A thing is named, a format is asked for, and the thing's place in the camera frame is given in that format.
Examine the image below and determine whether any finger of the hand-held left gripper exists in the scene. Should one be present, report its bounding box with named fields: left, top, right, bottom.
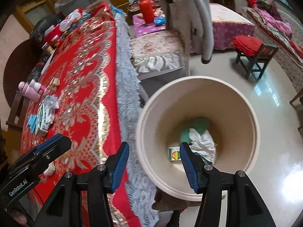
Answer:
left=9, top=136, right=72, bottom=172
left=33, top=134, right=63, bottom=155

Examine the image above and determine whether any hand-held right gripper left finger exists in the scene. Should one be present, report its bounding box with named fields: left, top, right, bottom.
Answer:
left=35, top=141, right=130, bottom=227

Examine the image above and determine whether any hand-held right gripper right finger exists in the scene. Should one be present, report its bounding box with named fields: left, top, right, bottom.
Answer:
left=179, top=141, right=276, bottom=227

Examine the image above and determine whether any small white green red box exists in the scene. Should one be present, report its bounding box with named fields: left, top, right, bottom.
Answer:
left=169, top=147, right=182, bottom=163

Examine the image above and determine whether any white green medicine box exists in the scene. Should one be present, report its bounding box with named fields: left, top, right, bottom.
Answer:
left=35, top=104, right=54, bottom=137

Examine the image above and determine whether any blue packet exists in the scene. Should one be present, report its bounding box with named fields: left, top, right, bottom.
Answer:
left=27, top=115, right=39, bottom=133

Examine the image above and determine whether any white tissue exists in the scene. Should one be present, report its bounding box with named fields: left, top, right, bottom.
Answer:
left=188, top=128, right=217, bottom=162

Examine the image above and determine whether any green plush toy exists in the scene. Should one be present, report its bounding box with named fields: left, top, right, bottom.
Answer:
left=180, top=117, right=211, bottom=165

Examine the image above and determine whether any beige trash bin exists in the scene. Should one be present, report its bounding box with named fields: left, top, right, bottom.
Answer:
left=136, top=75, right=258, bottom=195

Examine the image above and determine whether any person's left hand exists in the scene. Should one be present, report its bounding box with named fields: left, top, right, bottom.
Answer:
left=5, top=208, right=29, bottom=227

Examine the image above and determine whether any crumpled clear wrapper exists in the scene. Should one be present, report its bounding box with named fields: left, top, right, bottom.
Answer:
left=43, top=95, right=60, bottom=110

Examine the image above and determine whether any dark wooden chair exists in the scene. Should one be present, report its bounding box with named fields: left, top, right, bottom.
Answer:
left=5, top=91, right=29, bottom=129

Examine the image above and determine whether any red floral tablecloth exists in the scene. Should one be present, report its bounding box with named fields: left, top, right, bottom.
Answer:
left=20, top=3, right=142, bottom=227

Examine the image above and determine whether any white pill bottle pink label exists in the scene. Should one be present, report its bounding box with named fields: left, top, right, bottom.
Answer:
left=29, top=79, right=48, bottom=95

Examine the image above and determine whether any white paper sheet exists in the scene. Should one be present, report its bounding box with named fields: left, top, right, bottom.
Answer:
left=40, top=49, right=57, bottom=75

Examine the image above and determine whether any round brown table board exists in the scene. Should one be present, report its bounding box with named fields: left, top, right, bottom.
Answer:
left=3, top=40, right=41, bottom=123

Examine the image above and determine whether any white lace cloth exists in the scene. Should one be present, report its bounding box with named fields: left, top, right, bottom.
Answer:
left=113, top=9, right=164, bottom=227

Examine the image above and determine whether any black plastic bag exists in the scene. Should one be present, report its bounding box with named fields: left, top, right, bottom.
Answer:
left=30, top=16, right=59, bottom=50

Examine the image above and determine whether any white red plastic bag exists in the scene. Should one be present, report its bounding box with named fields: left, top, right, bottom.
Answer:
left=59, top=9, right=91, bottom=32

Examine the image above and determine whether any small wooden stool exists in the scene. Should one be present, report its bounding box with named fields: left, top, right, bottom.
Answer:
left=235, top=43, right=280, bottom=79

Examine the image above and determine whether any brown wooden armchair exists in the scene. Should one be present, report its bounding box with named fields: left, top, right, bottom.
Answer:
left=289, top=85, right=303, bottom=133

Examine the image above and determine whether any floral covered chair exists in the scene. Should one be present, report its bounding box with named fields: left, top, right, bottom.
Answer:
left=130, top=31, right=190, bottom=81

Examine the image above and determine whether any red seat cushion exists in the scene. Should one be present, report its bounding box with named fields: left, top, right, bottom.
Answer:
left=232, top=35, right=264, bottom=55

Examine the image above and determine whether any cardboard box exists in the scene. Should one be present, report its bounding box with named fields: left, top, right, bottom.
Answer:
left=86, top=1, right=112, bottom=15

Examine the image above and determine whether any purple floral table cover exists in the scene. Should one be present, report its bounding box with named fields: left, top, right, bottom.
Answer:
left=132, top=3, right=255, bottom=51

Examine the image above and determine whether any floral covered sofa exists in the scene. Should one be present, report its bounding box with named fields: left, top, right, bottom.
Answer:
left=241, top=2, right=303, bottom=95

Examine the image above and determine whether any white coat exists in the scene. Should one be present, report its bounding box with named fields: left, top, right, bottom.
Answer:
left=161, top=0, right=215, bottom=65

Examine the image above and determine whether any red patterned quilt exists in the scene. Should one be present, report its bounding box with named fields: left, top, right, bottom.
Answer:
left=246, top=6, right=303, bottom=64

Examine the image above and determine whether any red thermos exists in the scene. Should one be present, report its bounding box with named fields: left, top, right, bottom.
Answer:
left=138, top=0, right=157, bottom=25

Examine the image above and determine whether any pink blanket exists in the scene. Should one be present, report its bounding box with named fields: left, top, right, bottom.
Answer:
left=257, top=1, right=293, bottom=36

